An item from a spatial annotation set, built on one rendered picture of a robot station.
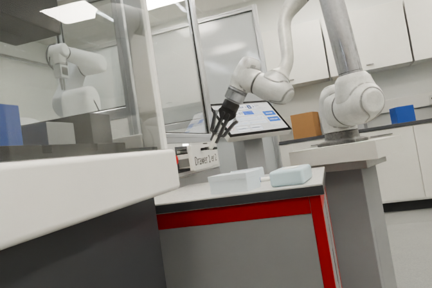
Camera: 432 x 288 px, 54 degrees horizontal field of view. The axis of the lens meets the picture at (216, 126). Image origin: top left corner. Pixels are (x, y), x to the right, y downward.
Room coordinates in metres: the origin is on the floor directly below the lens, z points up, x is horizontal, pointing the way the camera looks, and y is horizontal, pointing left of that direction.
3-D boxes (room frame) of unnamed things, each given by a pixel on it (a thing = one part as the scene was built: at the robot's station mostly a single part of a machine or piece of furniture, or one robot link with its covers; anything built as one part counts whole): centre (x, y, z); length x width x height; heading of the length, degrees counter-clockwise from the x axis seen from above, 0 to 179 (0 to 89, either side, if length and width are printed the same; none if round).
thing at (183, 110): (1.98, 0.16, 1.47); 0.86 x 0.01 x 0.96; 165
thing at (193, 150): (1.92, 0.09, 0.87); 0.29 x 0.02 x 0.11; 165
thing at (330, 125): (1.95, -0.58, 1.00); 0.18 x 0.16 x 0.22; 11
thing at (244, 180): (1.24, -0.03, 0.79); 0.13 x 0.09 x 0.05; 59
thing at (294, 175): (1.21, -0.19, 0.78); 0.15 x 0.10 x 0.04; 159
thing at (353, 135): (1.98, -0.59, 0.86); 0.22 x 0.18 x 0.06; 139
